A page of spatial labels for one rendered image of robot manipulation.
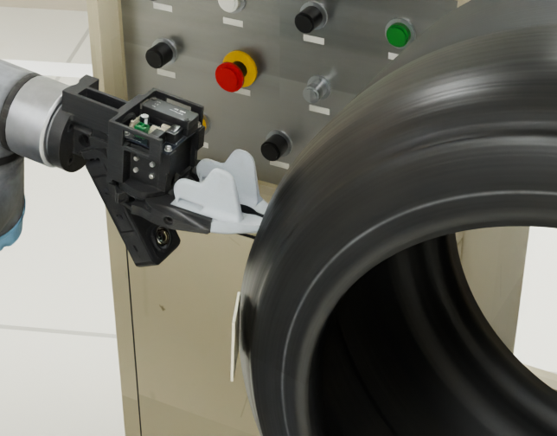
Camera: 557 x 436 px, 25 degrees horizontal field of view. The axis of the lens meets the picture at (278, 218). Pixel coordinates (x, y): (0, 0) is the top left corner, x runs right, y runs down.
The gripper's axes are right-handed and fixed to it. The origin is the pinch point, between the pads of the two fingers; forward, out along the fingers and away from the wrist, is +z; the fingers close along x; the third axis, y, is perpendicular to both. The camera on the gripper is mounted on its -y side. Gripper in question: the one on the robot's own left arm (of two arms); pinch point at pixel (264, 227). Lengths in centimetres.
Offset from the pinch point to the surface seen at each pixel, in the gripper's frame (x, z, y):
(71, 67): 225, -177, -146
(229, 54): 55, -33, -18
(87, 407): 87, -75, -134
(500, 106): -10.0, 19.7, 24.0
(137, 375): 51, -42, -79
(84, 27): 254, -192, -148
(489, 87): -8.9, 18.5, 24.5
